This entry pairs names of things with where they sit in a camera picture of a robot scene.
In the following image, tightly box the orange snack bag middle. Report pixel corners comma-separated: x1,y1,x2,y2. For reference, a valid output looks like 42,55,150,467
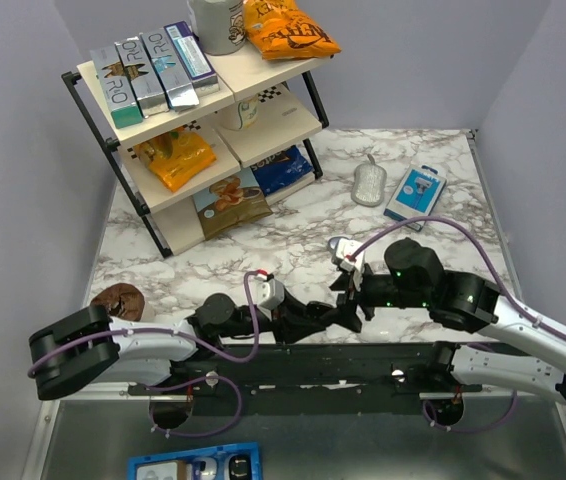
133,127,217,192

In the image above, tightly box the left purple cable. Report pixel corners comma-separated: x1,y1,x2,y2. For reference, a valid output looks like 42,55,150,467
27,269,270,439

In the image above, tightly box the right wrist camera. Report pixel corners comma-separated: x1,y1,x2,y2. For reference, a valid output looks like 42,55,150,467
331,238,364,290

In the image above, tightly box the black mounting rail base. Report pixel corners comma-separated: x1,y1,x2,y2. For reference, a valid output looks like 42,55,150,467
127,341,489,416

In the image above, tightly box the silver blue toothpaste box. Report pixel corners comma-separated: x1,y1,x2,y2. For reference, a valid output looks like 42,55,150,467
141,29,199,111

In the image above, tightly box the lavender earbud charging case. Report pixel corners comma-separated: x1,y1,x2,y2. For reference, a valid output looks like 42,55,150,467
327,236,347,252

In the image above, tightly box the brown snack bag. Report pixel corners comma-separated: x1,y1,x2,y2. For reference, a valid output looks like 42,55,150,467
193,168,272,240

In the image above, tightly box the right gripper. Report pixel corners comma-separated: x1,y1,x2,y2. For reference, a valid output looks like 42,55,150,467
321,259,431,334

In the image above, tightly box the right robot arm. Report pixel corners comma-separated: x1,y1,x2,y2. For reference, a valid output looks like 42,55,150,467
328,237,566,406

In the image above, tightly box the grey printed mug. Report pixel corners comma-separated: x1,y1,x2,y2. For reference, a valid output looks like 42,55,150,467
187,0,246,56

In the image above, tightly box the blue chips bag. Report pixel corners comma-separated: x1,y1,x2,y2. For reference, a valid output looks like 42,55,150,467
250,146,313,197

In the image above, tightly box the purple white box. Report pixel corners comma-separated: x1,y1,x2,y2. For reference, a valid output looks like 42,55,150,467
164,21,220,96

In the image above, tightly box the white cup middle shelf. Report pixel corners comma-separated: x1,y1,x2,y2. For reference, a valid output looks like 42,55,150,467
219,95,259,131

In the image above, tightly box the blue tray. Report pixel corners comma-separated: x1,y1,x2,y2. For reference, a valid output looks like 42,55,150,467
127,442,263,480

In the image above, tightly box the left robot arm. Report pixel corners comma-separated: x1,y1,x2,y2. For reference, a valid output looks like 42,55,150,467
27,287,345,400

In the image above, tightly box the purple cable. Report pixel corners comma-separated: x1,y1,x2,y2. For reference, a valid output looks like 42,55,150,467
27,269,270,439
345,216,566,435

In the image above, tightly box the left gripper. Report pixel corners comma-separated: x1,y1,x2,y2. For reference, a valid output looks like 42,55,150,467
218,286,326,349

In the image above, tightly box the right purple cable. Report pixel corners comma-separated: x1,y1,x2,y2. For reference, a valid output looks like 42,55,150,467
345,216,566,435

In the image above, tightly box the silver brown toothpaste box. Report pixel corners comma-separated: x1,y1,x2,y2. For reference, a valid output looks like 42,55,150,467
115,37,169,118

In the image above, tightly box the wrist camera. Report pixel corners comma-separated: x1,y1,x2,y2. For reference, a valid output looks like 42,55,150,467
257,277,285,311
331,238,364,290

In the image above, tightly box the teal silver toothpaste box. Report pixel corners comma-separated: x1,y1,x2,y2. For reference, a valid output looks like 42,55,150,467
90,45,143,129

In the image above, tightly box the three tier shelf rack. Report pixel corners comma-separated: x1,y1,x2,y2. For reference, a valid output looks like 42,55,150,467
62,45,329,257

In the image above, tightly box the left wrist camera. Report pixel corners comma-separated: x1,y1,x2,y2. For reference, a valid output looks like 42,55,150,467
257,277,285,311

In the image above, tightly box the blue razor package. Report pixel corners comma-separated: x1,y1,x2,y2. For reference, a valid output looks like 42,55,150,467
384,165,447,221

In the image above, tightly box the orange chips bag top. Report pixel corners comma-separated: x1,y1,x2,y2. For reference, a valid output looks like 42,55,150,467
243,0,341,60

